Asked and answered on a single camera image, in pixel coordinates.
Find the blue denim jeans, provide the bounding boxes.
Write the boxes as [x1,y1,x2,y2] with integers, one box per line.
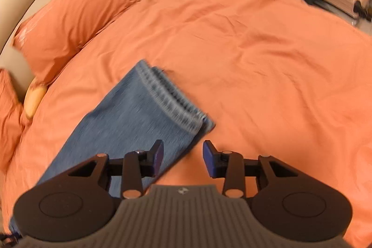
[8,59,216,234]

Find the yellow pillow insert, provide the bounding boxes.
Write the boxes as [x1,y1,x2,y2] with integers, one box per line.
[23,77,48,119]

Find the orange pillow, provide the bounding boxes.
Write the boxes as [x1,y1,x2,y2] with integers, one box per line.
[0,69,24,174]
[13,0,137,84]

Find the orange bed sheet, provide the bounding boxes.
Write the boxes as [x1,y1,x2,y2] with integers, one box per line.
[1,0,371,247]

